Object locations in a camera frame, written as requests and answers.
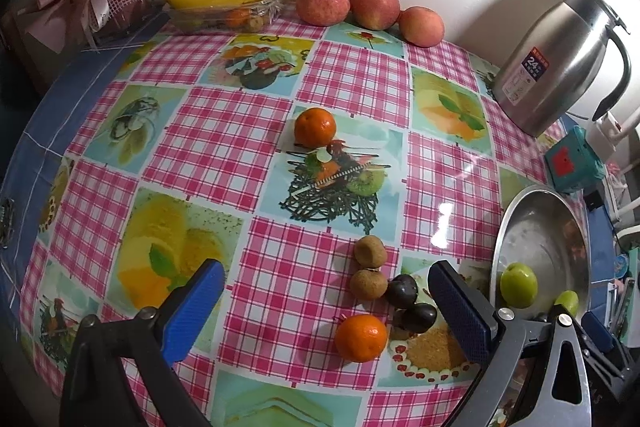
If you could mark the small green apple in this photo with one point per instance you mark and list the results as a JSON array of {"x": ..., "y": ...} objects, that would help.
[{"x": 569, "y": 301}]

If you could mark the stainless steel bowl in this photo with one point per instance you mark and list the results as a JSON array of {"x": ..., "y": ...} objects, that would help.
[{"x": 540, "y": 230}]

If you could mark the glass cup with sticker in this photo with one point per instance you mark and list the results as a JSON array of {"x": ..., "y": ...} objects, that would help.
[{"x": 7, "y": 214}]

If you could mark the brown kiwi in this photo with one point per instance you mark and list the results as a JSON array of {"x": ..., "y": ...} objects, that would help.
[
  {"x": 367, "y": 285},
  {"x": 369, "y": 252}
]

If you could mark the dark plum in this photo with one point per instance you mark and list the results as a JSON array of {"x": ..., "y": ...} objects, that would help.
[
  {"x": 402, "y": 291},
  {"x": 416, "y": 319}
]

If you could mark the middle red apple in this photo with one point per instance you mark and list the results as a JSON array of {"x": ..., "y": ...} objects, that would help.
[{"x": 375, "y": 14}]

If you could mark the black power brick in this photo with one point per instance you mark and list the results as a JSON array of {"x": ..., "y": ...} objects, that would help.
[{"x": 593, "y": 200}]

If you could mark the stainless steel thermos jug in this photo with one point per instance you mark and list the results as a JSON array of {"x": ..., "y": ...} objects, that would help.
[{"x": 556, "y": 62}]

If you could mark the blue cloth under tablecloth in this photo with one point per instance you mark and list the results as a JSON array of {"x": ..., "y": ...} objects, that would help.
[{"x": 44, "y": 141}]

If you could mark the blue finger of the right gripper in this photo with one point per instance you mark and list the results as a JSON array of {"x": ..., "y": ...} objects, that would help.
[{"x": 598, "y": 333}]

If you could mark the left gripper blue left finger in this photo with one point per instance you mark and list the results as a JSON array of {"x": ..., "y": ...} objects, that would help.
[{"x": 185, "y": 311}]

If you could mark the red apple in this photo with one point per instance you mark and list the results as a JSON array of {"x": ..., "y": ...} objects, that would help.
[
  {"x": 421, "y": 26},
  {"x": 375, "y": 14},
  {"x": 322, "y": 13}
]

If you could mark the clear plastic fruit container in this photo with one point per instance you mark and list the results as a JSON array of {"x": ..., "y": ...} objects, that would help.
[{"x": 252, "y": 17}]

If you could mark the checkered fruit-print tablecloth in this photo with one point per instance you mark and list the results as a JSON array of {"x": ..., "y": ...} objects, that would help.
[{"x": 190, "y": 152}]

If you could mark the right red apple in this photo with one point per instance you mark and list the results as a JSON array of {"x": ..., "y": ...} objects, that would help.
[{"x": 421, "y": 26}]

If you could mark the large green apple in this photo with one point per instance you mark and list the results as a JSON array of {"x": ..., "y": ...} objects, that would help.
[{"x": 518, "y": 285}]

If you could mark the orange tangerine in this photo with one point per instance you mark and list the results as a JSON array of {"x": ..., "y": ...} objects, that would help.
[
  {"x": 315, "y": 127},
  {"x": 360, "y": 338}
]

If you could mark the left red apple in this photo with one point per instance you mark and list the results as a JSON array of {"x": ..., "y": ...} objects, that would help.
[{"x": 322, "y": 13}]

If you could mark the teal box with red label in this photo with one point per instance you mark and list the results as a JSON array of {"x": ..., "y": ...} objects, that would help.
[{"x": 572, "y": 163}]

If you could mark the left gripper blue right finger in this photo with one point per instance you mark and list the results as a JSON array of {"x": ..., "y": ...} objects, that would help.
[{"x": 466, "y": 311}]

